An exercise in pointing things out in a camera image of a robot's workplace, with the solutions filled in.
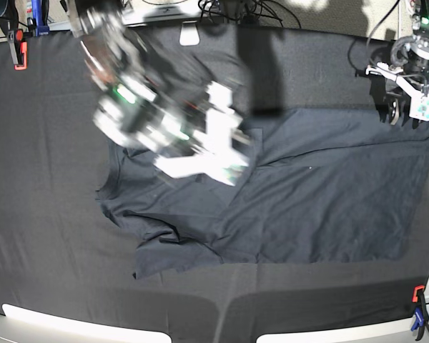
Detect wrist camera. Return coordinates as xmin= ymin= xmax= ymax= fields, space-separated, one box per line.
xmin=409 ymin=96 xmax=429 ymax=121
xmin=220 ymin=164 xmax=249 ymax=186

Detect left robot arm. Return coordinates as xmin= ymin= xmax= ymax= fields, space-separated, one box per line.
xmin=365 ymin=1 xmax=429 ymax=125

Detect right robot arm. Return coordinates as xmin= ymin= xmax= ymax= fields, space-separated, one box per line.
xmin=66 ymin=1 xmax=250 ymax=186

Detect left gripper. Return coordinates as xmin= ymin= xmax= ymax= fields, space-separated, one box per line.
xmin=365 ymin=62 xmax=429 ymax=125

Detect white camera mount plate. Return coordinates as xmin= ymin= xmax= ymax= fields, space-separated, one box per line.
xmin=179 ymin=21 xmax=200 ymax=46

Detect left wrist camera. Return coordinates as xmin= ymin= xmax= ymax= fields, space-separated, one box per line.
xmin=409 ymin=96 xmax=429 ymax=121

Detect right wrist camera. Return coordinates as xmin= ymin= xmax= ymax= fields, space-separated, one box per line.
xmin=220 ymin=164 xmax=249 ymax=186

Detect orange clamp far left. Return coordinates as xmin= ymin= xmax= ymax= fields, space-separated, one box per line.
xmin=7 ymin=29 xmax=28 ymax=71

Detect dark navy t-shirt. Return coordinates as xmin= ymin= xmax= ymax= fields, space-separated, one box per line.
xmin=97 ymin=109 xmax=429 ymax=279

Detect black table cloth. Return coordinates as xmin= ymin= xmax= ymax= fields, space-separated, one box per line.
xmin=0 ymin=25 xmax=429 ymax=342

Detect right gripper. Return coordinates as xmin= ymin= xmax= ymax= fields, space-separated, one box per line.
xmin=154 ymin=81 xmax=250 ymax=179

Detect blue clamp top left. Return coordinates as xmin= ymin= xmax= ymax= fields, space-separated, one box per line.
xmin=26 ymin=0 xmax=50 ymax=36

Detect orange blue clamp near right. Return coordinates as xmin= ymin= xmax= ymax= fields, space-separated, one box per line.
xmin=410 ymin=285 xmax=429 ymax=342

